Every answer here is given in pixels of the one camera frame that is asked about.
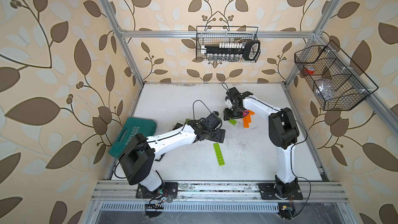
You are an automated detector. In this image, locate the red tape roll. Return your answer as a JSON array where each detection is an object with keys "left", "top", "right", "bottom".
[{"left": 304, "top": 66, "right": 316, "bottom": 75}]

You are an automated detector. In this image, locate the clear plastic bag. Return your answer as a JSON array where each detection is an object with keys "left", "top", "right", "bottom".
[{"left": 315, "top": 78, "right": 336, "bottom": 100}]

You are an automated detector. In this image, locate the wire basket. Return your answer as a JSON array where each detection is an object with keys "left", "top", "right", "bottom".
[
  {"left": 195, "top": 26, "right": 261, "bottom": 63},
  {"left": 294, "top": 40, "right": 379, "bottom": 111}
]

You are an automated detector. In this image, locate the aluminium front rail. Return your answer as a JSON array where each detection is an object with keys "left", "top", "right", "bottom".
[{"left": 91, "top": 180, "right": 349, "bottom": 203}]

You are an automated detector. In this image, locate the socket set in basket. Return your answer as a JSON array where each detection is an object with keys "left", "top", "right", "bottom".
[{"left": 199, "top": 40, "right": 261, "bottom": 62}]

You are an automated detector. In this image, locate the back wire basket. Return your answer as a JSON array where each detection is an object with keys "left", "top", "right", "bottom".
[{"left": 195, "top": 26, "right": 261, "bottom": 63}]

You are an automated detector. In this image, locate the orange brick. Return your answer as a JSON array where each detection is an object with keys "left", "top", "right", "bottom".
[
  {"left": 247, "top": 111, "right": 255, "bottom": 123},
  {"left": 243, "top": 116, "right": 251, "bottom": 128}
]

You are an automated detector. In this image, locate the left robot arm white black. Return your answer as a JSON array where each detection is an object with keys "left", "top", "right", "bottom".
[{"left": 118, "top": 111, "right": 226, "bottom": 194}]

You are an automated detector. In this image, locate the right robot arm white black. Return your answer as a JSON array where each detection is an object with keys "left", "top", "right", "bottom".
[{"left": 223, "top": 87, "right": 300, "bottom": 194}]

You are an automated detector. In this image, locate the green plastic tool case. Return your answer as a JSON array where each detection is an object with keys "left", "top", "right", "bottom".
[{"left": 108, "top": 117, "right": 157, "bottom": 158}]

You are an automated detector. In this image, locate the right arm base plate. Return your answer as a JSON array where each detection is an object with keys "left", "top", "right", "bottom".
[{"left": 258, "top": 181, "right": 304, "bottom": 200}]

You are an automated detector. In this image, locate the green brick upside down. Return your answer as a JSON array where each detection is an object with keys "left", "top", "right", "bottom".
[{"left": 229, "top": 119, "right": 237, "bottom": 125}]

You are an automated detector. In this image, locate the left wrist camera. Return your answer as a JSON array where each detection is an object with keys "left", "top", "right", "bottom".
[{"left": 206, "top": 111, "right": 222, "bottom": 129}]

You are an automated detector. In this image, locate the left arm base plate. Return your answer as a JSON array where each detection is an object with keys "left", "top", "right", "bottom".
[{"left": 135, "top": 182, "right": 178, "bottom": 200}]

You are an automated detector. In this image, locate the right wire basket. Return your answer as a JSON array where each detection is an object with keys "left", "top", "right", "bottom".
[{"left": 294, "top": 40, "right": 379, "bottom": 111}]

